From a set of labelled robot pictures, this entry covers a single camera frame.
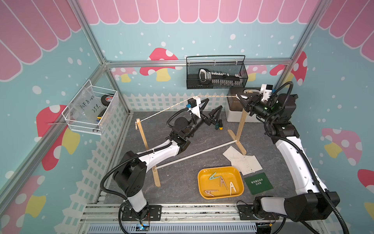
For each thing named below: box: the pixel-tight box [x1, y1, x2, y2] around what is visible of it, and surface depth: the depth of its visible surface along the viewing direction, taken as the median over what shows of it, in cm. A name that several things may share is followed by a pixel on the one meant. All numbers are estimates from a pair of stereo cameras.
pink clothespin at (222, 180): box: [220, 176, 229, 190], surface depth 85 cm
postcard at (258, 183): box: [243, 172, 274, 195], surface depth 86 cm
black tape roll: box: [100, 94, 114, 107], surface depth 82 cm
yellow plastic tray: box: [197, 166, 245, 200], surface depth 85 cm
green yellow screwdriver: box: [215, 118, 224, 131], surface depth 111 cm
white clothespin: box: [229, 181, 237, 195], surface depth 83 cm
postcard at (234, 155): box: [222, 145, 244, 168], surface depth 97 cm
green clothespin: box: [209, 172, 222, 180], surface depth 87 cm
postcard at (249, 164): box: [238, 155, 263, 176], surface depth 92 cm
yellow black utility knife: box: [96, 108, 107, 122], surface depth 67 cm
